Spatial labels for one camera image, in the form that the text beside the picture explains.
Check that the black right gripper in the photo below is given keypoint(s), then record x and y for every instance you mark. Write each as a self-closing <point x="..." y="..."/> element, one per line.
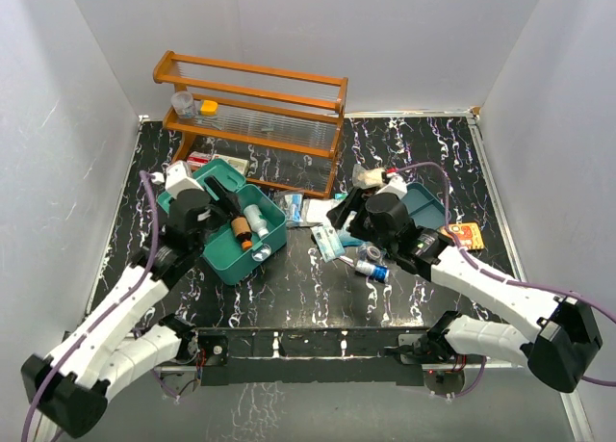
<point x="349" y="206"/>

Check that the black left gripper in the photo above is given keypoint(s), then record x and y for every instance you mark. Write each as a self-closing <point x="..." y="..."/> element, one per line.
<point x="226" y="206"/>

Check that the blue face mask packet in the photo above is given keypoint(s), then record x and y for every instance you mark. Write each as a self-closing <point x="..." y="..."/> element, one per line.
<point x="328" y="242"/>

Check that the clear green-banded bottle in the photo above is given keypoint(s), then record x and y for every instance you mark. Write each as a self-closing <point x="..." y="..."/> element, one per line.
<point x="256" y="220"/>

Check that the bag with blue bandage rolls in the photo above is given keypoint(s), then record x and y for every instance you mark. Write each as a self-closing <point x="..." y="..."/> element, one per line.
<point x="291" y="204"/>

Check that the brown orange-capped medicine bottle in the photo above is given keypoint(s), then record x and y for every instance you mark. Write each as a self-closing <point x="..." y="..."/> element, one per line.
<point x="242" y="232"/>

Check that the teal medicine kit box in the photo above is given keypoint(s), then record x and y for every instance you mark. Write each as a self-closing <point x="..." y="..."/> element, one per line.
<point x="219" y="248"/>

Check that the blue white wipes packet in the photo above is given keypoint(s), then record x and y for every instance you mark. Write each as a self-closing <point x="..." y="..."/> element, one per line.
<point x="344" y="236"/>

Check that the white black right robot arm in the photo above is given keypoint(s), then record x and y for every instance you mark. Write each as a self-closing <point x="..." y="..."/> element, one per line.
<point x="554" y="335"/>

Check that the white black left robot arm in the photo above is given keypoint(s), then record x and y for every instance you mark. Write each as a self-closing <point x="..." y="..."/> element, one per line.
<point x="73" y="384"/>

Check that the red white medicine box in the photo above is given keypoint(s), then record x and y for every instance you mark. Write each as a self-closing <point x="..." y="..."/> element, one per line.
<point x="197" y="160"/>

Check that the white gauze packet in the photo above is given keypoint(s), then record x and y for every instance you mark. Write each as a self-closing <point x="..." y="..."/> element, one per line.
<point x="314" y="211"/>

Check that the bag of cotton balls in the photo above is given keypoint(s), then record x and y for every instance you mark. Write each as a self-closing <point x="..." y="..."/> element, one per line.
<point x="368" y="178"/>

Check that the clear tape roll bag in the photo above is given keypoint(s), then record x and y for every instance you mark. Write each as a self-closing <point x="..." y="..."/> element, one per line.
<point x="370" y="253"/>

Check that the yellow capped small jar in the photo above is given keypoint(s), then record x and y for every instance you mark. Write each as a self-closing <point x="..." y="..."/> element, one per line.
<point x="208" y="109"/>

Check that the blue white small bottle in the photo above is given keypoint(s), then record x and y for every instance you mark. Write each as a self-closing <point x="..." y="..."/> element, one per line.
<point x="372" y="271"/>

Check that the dark blue divided tray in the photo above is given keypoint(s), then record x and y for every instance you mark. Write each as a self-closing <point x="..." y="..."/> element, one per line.
<point x="423" y="207"/>

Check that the clear plastic cup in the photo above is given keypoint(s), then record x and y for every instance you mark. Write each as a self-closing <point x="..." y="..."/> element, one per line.
<point x="183" y="104"/>

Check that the orange wooden shelf rack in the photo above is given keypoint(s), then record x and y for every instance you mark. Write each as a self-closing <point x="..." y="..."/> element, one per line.
<point x="287" y="124"/>

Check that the black metal base bar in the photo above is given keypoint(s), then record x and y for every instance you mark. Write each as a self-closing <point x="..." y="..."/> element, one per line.
<point x="226" y="356"/>

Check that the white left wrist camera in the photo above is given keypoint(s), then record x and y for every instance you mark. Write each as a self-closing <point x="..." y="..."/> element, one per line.
<point x="177" y="178"/>

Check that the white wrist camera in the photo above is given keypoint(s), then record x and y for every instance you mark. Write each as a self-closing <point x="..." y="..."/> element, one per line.
<point x="392" y="182"/>
<point x="177" y="178"/>

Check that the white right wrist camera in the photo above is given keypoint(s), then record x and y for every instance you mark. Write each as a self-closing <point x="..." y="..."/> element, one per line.
<point x="392" y="182"/>

